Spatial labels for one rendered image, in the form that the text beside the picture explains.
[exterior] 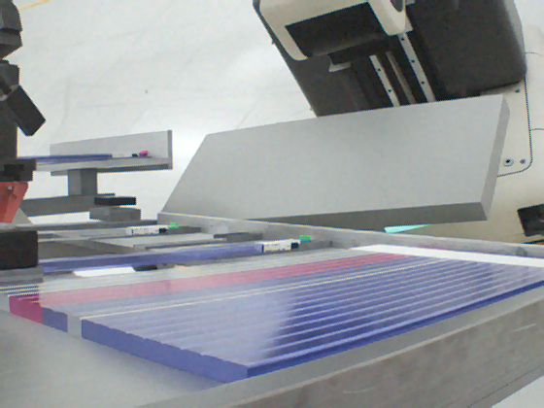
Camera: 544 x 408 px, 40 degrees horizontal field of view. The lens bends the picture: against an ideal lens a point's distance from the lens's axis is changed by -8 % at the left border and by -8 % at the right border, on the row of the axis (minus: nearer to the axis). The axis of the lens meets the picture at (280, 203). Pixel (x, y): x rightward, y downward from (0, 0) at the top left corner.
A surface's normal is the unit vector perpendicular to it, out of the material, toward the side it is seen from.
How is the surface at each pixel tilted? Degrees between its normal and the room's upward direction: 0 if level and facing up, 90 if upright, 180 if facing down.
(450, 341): 90
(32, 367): 45
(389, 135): 0
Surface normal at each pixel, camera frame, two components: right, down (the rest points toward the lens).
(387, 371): 0.76, 0.05
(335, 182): -0.44, -0.69
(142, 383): 0.03, -1.00
